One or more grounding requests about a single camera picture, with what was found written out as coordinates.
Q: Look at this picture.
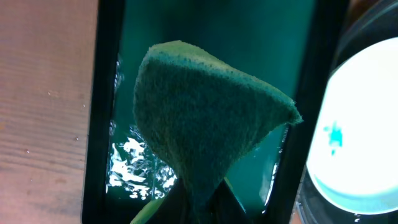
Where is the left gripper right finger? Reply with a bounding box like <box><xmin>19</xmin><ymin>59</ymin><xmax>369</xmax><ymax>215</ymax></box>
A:
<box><xmin>208</xmin><ymin>179</ymin><xmax>252</xmax><ymax>224</ymax></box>

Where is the black rectangular water tray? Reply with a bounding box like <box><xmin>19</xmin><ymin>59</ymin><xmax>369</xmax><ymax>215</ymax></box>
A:
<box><xmin>81</xmin><ymin>0</ymin><xmax>349</xmax><ymax>224</ymax></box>

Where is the green scrubbing sponge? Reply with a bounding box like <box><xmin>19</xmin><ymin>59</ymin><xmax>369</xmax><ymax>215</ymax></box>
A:
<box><xmin>133</xmin><ymin>40</ymin><xmax>302</xmax><ymax>212</ymax></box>

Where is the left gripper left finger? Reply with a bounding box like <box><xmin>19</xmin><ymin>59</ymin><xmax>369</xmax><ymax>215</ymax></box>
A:
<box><xmin>130</xmin><ymin>178</ymin><xmax>193</xmax><ymax>224</ymax></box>

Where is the pale green plate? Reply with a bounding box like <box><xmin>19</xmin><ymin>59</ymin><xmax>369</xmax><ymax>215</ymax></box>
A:
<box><xmin>307</xmin><ymin>38</ymin><xmax>397</xmax><ymax>215</ymax></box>

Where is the round black serving tray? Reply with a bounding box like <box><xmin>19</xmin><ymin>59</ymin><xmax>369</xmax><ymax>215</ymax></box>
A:
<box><xmin>295</xmin><ymin>0</ymin><xmax>397</xmax><ymax>224</ymax></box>

